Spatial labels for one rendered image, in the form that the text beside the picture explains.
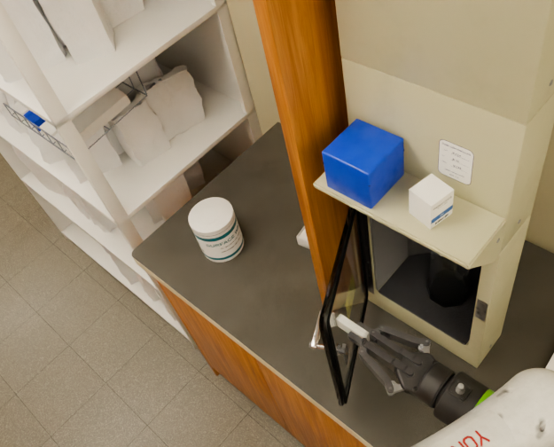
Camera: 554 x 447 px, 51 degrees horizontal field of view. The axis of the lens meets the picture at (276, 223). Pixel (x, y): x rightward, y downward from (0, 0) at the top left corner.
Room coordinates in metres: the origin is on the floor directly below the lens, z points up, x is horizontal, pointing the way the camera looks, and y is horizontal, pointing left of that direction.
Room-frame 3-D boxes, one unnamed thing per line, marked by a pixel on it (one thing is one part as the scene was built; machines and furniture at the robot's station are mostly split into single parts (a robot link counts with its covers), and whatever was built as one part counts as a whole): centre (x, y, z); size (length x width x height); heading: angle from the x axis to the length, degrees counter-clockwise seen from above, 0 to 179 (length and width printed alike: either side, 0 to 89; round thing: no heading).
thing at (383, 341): (0.47, -0.15, 1.28); 0.11 x 0.01 x 0.04; 34
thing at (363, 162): (0.69, -0.18, 1.55); 0.10 x 0.10 x 0.09; 35
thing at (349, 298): (0.64, -0.10, 1.19); 0.30 x 0.01 x 0.40; 151
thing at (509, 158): (0.73, -0.37, 1.32); 0.32 x 0.25 x 0.77; 35
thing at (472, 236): (0.63, -0.22, 1.46); 0.32 x 0.11 x 0.10; 35
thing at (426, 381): (0.41, -0.18, 1.28); 0.09 x 0.08 x 0.07; 35
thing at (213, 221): (1.11, 0.17, 1.01); 0.13 x 0.13 x 0.15
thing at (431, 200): (0.58, -0.25, 1.54); 0.05 x 0.05 x 0.06; 23
